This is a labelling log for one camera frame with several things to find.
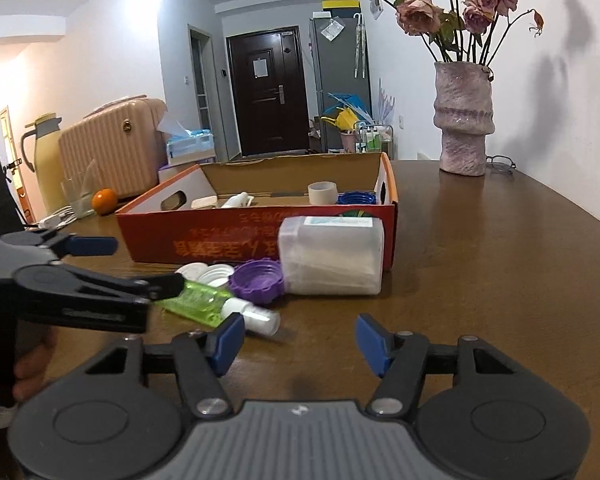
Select small white bottle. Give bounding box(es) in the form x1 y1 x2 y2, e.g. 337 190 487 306
219 192 253 209

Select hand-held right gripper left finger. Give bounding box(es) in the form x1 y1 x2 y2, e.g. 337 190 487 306
82 311 246 418

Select person's left hand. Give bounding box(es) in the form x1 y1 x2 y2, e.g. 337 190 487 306
12 330 58 403

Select red cardboard box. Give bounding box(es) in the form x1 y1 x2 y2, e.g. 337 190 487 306
115 151 398 272

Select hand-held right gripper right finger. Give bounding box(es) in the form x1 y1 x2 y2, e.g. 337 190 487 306
355 313 516 418

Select pale purple box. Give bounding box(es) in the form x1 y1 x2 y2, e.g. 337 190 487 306
157 160 201 183

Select blue tissue box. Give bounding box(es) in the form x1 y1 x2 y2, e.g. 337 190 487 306
156 112 216 163

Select green clear bottle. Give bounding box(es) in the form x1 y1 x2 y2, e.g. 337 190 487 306
155 280 236 330

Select pink ceramic vase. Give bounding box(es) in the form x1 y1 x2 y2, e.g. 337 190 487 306
432 60 496 177

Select purple ridged lid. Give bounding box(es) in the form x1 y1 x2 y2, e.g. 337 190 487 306
228 257 286 307

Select grey refrigerator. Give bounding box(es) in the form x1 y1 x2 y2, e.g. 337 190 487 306
308 14 373 153

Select folded patterned umbrella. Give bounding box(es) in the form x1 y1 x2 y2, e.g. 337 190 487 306
352 12 368 79

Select white charger with cable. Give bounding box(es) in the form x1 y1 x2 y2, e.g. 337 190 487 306
27 207 76 231

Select yellow and black box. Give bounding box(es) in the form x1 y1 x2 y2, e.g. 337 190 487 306
321 0 363 17

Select white tape roll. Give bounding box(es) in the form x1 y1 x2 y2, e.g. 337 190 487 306
307 181 338 206

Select yellow watering can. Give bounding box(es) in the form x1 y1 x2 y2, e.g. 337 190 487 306
322 107 361 133

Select clear glass cup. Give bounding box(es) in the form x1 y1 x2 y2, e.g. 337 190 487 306
60 160 101 219

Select blue ridged lid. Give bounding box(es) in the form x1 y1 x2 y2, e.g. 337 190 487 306
336 191 378 206

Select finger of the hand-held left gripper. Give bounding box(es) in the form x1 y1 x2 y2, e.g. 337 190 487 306
12 264 186 334
0 232 118 263

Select black eyeglasses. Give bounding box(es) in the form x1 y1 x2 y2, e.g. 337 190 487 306
485 155 518 173

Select cart with bottles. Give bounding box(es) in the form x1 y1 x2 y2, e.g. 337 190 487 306
352 122 393 153

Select yellow thermos jug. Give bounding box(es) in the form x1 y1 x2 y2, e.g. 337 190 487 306
20 114 66 216

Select grey interior door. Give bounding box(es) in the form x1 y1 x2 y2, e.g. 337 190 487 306
189 25 215 161

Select white spray bottle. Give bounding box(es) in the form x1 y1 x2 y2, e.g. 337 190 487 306
222 298 282 337

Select translucent plastic swab box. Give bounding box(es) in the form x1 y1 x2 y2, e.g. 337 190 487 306
278 216 385 297

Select orange fruit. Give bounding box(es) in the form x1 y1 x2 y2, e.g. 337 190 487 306
91 188 118 214

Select dried pink roses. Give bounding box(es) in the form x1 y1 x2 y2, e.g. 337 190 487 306
315 0 546 67

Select pink ribbed suitcase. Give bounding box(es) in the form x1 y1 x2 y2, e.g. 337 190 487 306
57 95 170 201

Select dark brown entrance door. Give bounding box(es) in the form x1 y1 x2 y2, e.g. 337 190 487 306
226 26 306 157

